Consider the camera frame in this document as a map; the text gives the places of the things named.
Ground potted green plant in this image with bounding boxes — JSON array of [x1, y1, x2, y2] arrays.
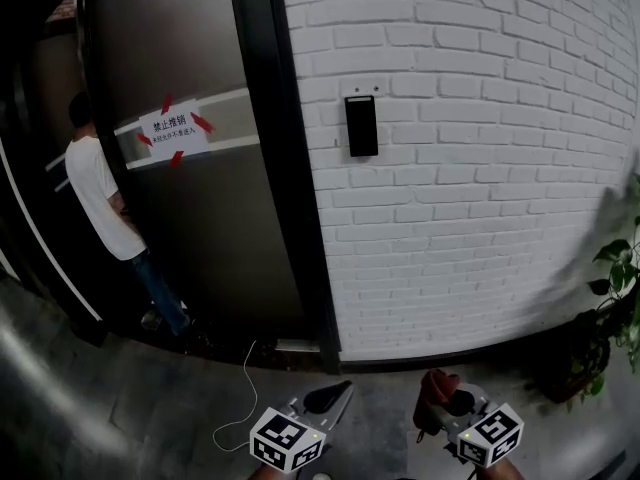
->
[[539, 172, 640, 412]]

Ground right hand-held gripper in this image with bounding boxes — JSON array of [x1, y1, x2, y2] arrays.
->
[[430, 381, 526, 470]]

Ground frosted glass door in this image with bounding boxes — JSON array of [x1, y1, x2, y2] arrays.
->
[[80, 0, 307, 340]]

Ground dark glass door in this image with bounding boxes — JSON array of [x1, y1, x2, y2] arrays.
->
[[0, 0, 110, 348]]

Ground black door frame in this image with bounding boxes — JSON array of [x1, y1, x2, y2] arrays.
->
[[227, 0, 343, 375]]

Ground metal door threshold strip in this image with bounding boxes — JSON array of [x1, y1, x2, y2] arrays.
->
[[274, 338, 322, 354]]

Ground person's left forearm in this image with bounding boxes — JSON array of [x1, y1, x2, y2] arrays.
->
[[247, 462, 302, 480]]

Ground black wall access panel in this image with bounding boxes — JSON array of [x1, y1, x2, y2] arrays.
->
[[344, 94, 380, 159]]

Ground thin white floor cable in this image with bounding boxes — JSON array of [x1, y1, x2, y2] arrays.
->
[[212, 339, 260, 453]]

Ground person's right forearm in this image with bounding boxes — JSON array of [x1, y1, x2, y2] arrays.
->
[[467, 457, 527, 480]]

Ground dark red cloth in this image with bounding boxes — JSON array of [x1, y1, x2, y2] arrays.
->
[[412, 367, 462, 444]]

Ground white wall mounting plate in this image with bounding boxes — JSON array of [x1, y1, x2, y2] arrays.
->
[[339, 76, 389, 100]]

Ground large red-taped paper sign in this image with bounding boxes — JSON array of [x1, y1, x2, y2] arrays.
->
[[135, 92, 217, 168]]

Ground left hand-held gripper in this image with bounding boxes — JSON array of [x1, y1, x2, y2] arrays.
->
[[248, 380, 356, 472]]

